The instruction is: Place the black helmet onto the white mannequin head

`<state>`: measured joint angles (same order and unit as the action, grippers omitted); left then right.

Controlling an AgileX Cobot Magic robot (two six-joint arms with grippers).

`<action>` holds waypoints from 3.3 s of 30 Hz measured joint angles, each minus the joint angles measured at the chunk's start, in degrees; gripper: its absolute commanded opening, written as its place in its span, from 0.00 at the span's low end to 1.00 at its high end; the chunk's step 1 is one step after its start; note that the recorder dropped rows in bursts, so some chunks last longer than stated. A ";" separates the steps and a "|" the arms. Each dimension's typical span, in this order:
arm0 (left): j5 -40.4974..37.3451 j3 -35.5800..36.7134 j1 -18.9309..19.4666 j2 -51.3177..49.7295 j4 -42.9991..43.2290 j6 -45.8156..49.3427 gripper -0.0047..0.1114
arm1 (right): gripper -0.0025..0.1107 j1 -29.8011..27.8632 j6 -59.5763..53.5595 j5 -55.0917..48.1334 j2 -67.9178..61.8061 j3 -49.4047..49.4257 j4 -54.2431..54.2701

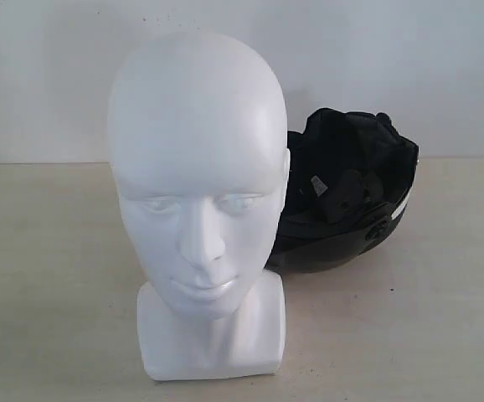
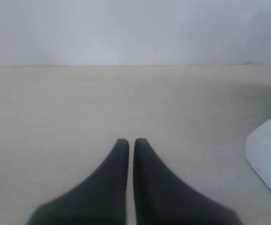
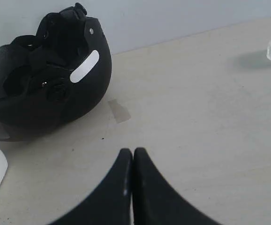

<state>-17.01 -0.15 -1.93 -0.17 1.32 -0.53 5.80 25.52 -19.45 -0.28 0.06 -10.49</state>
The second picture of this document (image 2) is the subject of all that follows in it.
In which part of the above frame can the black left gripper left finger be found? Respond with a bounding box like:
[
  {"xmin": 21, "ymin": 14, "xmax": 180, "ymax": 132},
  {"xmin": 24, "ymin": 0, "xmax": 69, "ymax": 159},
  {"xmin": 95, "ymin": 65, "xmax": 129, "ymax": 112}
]
[{"xmin": 27, "ymin": 139, "xmax": 129, "ymax": 225}]

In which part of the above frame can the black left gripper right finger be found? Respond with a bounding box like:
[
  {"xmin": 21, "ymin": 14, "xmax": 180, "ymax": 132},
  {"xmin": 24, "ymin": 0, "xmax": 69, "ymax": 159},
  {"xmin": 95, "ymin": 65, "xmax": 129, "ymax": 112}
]
[{"xmin": 133, "ymin": 138, "xmax": 240, "ymax": 225}]

